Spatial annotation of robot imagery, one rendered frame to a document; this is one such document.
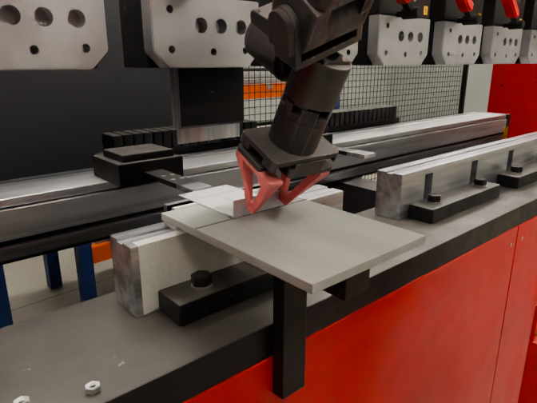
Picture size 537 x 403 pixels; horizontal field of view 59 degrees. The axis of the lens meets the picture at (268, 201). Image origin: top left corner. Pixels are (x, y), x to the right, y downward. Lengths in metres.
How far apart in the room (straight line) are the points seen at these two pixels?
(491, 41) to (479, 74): 7.22
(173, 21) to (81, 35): 0.10
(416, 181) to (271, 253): 0.58
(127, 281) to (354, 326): 0.34
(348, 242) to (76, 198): 0.49
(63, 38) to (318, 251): 0.32
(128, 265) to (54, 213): 0.25
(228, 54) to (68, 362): 0.39
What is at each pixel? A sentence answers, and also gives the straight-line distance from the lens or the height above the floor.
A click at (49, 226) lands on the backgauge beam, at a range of 0.83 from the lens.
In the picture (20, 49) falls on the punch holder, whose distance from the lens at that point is 0.50.
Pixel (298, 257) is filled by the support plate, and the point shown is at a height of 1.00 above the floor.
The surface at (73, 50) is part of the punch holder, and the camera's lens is 0.52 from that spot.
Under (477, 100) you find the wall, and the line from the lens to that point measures 8.40.
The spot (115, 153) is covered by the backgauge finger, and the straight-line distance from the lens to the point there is 0.83.
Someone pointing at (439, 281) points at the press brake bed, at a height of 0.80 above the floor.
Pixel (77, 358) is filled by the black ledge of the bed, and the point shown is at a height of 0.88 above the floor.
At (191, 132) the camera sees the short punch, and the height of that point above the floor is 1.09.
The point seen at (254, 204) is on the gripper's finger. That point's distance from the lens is 0.56.
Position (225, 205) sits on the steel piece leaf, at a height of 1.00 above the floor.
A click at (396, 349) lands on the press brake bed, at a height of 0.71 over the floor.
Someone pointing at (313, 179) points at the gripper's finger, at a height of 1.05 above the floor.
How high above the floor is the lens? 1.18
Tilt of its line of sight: 17 degrees down
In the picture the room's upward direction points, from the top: straight up
